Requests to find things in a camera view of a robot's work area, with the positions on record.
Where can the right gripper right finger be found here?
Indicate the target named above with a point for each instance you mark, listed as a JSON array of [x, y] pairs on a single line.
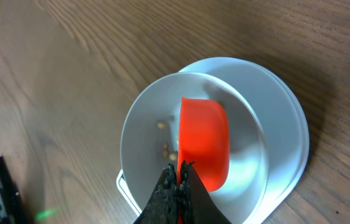
[[195, 203]]

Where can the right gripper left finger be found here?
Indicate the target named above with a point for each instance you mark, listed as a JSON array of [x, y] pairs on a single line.
[[162, 207]]

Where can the red measuring scoop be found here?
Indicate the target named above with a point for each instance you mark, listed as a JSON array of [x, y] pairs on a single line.
[[204, 141]]

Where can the grey bowl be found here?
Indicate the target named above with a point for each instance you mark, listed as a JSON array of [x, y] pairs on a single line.
[[153, 122]]

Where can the soybeans in bowl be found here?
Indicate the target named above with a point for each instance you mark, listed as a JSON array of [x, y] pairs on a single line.
[[165, 146]]

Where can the white kitchen scale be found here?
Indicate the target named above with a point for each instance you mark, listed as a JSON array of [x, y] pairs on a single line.
[[281, 116]]

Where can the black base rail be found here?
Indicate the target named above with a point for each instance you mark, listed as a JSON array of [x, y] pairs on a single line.
[[11, 211]]

